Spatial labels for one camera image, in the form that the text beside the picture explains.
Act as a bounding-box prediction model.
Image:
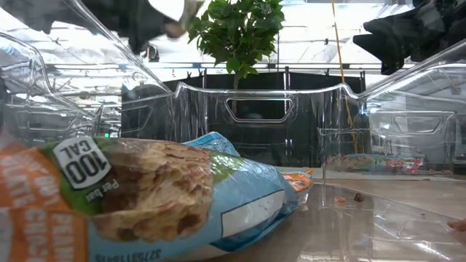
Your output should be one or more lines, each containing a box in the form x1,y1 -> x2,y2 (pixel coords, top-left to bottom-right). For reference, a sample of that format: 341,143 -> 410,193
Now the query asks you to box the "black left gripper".
81,0 -> 181,54

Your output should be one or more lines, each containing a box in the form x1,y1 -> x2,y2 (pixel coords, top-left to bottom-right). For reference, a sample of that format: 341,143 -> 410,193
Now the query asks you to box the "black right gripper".
352,0 -> 466,76

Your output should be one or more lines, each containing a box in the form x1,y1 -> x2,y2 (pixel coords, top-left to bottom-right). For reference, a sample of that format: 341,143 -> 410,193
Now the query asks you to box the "light blue red granola bar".
358,156 -> 392,173

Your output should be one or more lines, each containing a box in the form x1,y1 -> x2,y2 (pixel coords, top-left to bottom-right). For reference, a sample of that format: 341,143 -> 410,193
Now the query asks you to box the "red green granola bar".
325,154 -> 368,173

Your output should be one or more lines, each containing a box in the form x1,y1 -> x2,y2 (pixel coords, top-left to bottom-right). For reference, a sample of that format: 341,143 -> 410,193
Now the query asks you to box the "blue orange granola bar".
281,168 -> 315,215
183,131 -> 242,158
0,135 -> 288,262

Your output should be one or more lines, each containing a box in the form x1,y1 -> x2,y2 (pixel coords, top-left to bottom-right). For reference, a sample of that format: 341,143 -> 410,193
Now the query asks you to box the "clear plastic bin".
0,31 -> 122,140
317,110 -> 460,176
0,0 -> 466,262

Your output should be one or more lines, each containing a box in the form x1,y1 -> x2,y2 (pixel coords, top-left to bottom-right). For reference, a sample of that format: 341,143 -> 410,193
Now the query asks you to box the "green plant in black pot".
186,0 -> 286,118

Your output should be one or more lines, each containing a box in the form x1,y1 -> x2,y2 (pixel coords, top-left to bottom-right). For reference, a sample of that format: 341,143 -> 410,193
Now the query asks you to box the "yellow cable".
330,0 -> 360,154

